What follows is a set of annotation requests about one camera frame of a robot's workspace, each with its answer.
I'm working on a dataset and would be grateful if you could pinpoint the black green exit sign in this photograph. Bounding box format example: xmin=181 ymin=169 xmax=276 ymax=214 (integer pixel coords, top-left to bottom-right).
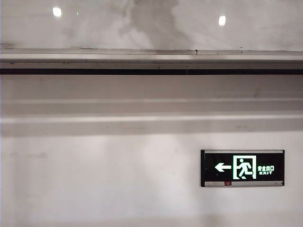
xmin=200 ymin=149 xmax=285 ymax=188

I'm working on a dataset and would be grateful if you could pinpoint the white glossy whiteboard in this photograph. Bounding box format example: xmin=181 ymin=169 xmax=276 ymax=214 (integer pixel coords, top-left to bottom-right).
xmin=0 ymin=0 xmax=303 ymax=52

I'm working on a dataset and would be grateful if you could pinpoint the aluminium whiteboard tray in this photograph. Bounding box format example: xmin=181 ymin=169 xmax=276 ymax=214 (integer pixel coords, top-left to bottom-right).
xmin=0 ymin=47 xmax=303 ymax=70

